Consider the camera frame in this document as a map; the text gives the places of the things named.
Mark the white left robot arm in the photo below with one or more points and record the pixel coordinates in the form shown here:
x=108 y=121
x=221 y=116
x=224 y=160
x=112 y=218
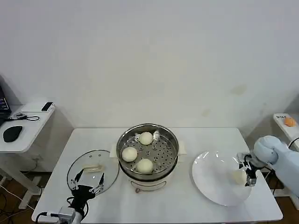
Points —
x=67 y=215

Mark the black computer mouse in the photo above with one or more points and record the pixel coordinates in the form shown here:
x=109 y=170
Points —
x=12 y=133

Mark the small orange object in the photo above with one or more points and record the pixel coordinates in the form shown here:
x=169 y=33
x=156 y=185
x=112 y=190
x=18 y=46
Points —
x=289 y=121

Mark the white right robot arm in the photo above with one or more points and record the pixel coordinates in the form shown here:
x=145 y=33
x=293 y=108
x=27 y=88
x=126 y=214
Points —
x=268 y=149

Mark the flat white box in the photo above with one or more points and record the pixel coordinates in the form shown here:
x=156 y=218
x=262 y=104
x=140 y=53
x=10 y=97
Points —
x=32 y=107

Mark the steel steamer basket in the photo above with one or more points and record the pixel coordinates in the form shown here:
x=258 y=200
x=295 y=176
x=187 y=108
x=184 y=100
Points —
x=163 y=149

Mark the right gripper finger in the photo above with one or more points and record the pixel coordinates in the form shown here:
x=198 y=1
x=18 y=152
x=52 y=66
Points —
x=251 y=182

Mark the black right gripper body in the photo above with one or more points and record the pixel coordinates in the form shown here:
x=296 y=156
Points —
x=251 y=170

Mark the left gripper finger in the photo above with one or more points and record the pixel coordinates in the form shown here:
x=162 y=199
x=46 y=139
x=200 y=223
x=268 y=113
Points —
x=77 y=180
x=101 y=180

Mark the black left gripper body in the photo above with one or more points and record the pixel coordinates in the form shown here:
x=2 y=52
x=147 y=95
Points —
x=82 y=194

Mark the white height-adjustable desk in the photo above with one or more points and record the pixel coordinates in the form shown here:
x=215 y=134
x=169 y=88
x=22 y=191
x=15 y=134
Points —
x=28 y=137

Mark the small grey gadget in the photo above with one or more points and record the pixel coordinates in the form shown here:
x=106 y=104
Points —
x=19 y=116

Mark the black laptop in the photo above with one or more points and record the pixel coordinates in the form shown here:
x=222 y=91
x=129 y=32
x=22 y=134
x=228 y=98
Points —
x=3 y=105

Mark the round glass lid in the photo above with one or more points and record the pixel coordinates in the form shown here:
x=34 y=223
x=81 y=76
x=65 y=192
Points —
x=93 y=179

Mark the small black phone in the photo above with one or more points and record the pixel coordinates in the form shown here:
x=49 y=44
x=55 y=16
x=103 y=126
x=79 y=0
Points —
x=47 y=106

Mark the white steamed bun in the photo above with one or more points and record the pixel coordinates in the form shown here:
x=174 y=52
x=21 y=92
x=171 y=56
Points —
x=238 y=177
x=144 y=166
x=146 y=138
x=129 y=154

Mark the white electric cooker pot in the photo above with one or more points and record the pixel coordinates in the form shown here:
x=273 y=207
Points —
x=149 y=180

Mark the white round plate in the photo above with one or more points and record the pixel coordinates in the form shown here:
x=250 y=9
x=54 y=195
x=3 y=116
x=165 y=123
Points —
x=217 y=186

